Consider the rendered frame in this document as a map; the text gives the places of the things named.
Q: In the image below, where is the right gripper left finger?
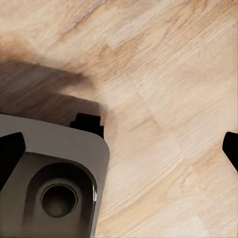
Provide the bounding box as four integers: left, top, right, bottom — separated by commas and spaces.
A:
0, 132, 26, 191

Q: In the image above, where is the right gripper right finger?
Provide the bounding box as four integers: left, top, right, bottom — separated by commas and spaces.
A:
222, 132, 238, 172

